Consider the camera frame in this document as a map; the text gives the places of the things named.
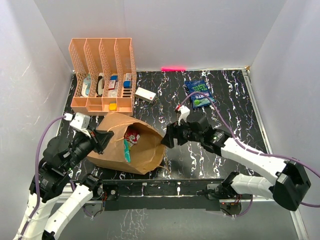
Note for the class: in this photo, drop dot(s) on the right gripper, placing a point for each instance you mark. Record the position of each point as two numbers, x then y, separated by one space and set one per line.
168 140

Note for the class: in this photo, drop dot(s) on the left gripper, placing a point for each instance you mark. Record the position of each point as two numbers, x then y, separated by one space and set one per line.
102 137

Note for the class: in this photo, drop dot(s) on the red snack packet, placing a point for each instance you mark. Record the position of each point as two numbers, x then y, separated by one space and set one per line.
132 135

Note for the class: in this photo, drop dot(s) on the brown paper bag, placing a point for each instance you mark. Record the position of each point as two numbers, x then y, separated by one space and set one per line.
145 155

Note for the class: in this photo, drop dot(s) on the blue Burts chips bag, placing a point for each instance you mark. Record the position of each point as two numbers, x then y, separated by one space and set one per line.
202 97

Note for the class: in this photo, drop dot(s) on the teal red snack bag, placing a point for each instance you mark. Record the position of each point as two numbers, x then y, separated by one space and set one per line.
127 148

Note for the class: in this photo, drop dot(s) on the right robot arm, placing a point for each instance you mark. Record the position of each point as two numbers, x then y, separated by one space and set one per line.
284 181

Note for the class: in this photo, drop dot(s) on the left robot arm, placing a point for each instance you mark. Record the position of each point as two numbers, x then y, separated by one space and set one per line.
51 176

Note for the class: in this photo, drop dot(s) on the white blue tape dispenser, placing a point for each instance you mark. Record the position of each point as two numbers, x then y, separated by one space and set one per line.
86 86

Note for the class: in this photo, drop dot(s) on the white small cardboard box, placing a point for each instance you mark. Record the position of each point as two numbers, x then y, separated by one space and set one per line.
145 95

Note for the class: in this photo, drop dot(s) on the black white stapler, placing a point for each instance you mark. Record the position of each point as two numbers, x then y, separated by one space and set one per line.
100 85

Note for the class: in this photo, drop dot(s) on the blue white small box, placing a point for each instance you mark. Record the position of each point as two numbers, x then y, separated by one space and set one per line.
127 83

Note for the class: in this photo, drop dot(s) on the red blue small box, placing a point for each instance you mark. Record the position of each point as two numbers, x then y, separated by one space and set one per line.
112 82

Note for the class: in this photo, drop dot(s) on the orange plastic desk organizer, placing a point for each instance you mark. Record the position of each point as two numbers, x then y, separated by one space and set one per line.
110 56

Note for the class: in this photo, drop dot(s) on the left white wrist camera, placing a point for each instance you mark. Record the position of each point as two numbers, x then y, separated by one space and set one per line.
79 122

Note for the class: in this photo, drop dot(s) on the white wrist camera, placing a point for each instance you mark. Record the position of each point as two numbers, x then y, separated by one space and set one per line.
79 122
183 112

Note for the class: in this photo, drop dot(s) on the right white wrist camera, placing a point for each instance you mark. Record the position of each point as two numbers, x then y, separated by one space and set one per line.
183 112

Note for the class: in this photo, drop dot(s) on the aluminium frame rail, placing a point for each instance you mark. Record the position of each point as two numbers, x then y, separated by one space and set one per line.
233 201

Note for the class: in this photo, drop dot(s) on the black base rail bar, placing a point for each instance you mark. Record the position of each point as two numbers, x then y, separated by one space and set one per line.
158 194

